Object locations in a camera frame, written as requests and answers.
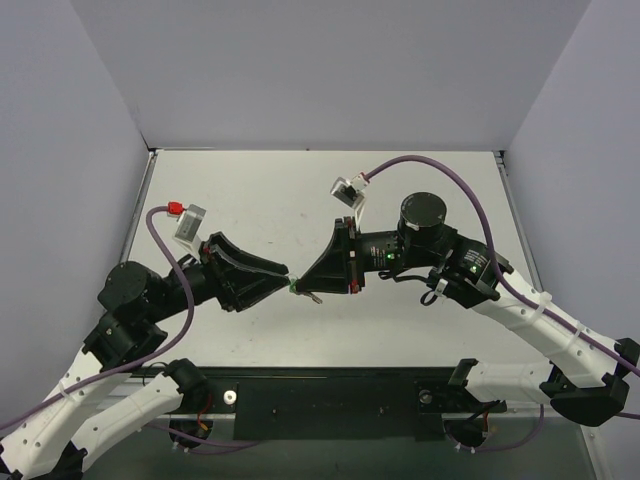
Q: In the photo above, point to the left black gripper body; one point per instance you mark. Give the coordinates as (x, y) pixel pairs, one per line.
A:
(218, 273)

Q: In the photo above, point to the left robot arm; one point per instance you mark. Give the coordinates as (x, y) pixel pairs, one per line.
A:
(145, 315)

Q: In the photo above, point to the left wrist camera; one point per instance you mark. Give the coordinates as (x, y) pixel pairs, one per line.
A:
(186, 233)

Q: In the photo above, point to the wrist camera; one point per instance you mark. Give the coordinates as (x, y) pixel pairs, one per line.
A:
(351, 193)
(186, 233)

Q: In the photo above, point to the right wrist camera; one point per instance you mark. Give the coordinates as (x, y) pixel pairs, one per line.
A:
(351, 193)

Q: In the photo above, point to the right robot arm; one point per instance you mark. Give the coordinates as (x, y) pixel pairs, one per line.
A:
(582, 374)

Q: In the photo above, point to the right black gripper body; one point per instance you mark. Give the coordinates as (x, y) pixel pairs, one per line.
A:
(349, 256)

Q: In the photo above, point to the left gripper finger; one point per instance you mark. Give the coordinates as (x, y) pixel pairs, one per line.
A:
(252, 289)
(253, 264)

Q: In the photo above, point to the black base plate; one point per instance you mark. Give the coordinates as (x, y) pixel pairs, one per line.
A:
(335, 403)

